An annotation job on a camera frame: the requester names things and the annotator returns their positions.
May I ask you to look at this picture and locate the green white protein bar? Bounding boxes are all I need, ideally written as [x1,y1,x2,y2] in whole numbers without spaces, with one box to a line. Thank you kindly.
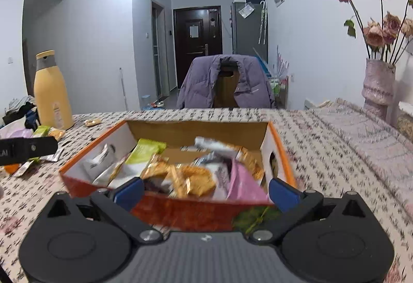
[125,138,166,165]

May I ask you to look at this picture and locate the orange cracker packet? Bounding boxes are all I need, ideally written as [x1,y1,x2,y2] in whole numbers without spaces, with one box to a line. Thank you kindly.
[140,154,216,198]

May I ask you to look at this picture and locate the purple tissue pack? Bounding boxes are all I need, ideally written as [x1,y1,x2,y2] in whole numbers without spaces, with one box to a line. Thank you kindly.
[0,121,33,139]

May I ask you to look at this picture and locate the green snack bar on table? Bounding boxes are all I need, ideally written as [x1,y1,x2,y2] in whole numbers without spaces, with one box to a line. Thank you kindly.
[32,125,50,138]

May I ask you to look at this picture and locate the pink snack packet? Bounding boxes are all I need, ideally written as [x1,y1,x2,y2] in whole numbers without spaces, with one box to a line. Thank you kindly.
[226,159,272,205]

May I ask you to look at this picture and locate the orange cardboard snack box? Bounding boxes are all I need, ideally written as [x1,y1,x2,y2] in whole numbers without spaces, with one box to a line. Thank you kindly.
[60,121,296,231]

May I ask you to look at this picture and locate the yellow thermos bottle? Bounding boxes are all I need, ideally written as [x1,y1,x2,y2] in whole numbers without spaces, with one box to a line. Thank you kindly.
[34,50,74,130]

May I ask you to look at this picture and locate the small snack packet far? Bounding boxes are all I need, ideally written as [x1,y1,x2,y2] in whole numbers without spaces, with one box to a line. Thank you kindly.
[84,119,101,127]

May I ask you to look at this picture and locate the red silver snack packet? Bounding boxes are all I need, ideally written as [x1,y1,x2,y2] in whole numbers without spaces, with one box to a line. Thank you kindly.
[195,136,241,159]

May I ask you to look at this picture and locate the pink knitted table runner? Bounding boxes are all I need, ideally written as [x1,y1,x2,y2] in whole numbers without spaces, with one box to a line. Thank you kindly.
[310,98,413,215]

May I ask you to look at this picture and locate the purple jacket on chair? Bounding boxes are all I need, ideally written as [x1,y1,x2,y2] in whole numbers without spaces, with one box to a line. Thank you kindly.
[176,54,276,109]

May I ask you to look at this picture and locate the pink textured vase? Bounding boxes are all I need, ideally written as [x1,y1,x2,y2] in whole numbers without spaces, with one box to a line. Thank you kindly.
[361,59,395,121]

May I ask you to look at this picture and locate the wooden chair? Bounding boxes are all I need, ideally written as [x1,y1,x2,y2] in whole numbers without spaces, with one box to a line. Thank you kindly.
[213,70,239,108]

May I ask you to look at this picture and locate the grey refrigerator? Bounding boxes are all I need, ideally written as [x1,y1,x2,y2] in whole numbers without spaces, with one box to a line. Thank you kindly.
[231,2,268,63]

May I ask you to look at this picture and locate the dried pink roses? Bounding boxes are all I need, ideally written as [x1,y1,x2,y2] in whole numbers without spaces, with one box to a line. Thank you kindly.
[327,0,413,65]

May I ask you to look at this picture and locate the dark entrance door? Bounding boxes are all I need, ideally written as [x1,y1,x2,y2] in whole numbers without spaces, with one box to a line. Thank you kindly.
[174,6,223,89]

